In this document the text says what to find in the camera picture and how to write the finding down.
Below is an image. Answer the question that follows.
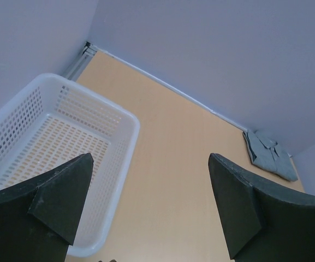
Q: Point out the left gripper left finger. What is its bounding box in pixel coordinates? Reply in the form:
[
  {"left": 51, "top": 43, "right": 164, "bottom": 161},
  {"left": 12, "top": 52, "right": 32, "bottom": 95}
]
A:
[{"left": 0, "top": 153, "right": 94, "bottom": 261}]

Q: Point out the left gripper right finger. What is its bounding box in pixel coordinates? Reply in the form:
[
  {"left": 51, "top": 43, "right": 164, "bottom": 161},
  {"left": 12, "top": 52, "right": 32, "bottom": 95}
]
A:
[{"left": 208, "top": 153, "right": 315, "bottom": 261}]

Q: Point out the white plastic basket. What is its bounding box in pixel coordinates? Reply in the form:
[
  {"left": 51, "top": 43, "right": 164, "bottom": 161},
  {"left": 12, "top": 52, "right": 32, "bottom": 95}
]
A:
[{"left": 0, "top": 74, "right": 140, "bottom": 258}]

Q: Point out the grey long sleeve shirt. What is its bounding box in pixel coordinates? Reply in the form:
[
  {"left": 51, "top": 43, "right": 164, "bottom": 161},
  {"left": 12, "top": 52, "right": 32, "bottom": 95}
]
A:
[{"left": 242, "top": 130, "right": 298, "bottom": 182}]

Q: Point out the aluminium table edge frame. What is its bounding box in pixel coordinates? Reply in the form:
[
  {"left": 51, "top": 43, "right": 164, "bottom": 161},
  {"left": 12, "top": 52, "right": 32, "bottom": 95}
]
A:
[{"left": 61, "top": 41, "right": 248, "bottom": 132}]

